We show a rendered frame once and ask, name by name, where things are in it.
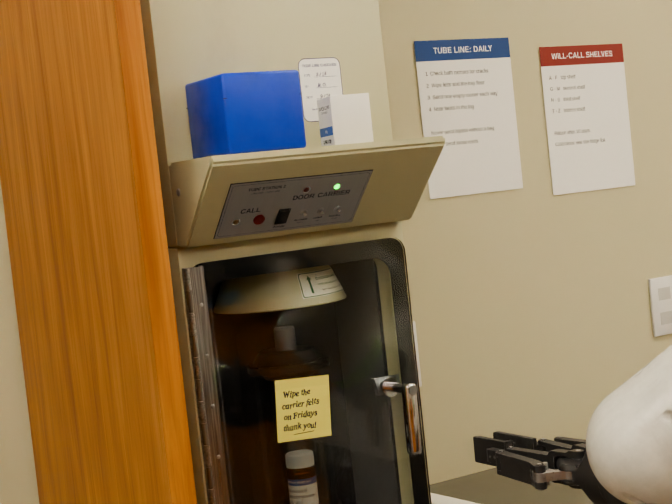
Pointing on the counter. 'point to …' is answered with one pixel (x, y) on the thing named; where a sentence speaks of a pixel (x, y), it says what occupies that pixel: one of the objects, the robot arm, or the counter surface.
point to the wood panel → (90, 255)
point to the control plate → (258, 201)
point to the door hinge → (196, 384)
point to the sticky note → (303, 408)
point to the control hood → (224, 171)
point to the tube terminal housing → (298, 40)
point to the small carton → (345, 119)
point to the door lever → (407, 411)
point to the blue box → (245, 113)
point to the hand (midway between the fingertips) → (505, 450)
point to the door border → (207, 389)
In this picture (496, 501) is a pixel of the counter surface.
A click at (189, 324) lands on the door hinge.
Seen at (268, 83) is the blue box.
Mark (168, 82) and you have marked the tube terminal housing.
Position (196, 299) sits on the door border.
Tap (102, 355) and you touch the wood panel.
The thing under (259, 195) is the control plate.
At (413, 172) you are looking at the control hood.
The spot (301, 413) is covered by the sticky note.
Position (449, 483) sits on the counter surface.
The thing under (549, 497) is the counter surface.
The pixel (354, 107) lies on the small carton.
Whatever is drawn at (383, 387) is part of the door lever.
